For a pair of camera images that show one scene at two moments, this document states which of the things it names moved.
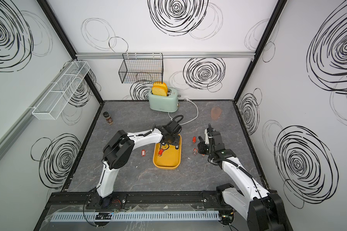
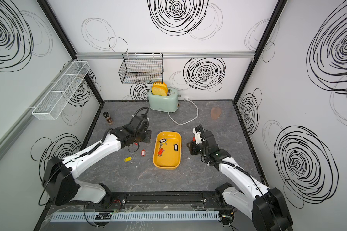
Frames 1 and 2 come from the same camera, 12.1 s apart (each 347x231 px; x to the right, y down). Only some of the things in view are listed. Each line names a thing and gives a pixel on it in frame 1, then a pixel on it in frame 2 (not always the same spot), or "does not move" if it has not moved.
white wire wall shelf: (56, 98) does not move
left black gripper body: (174, 140) to (145, 136)
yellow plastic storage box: (171, 157) does not move
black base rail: (138, 201) does not move
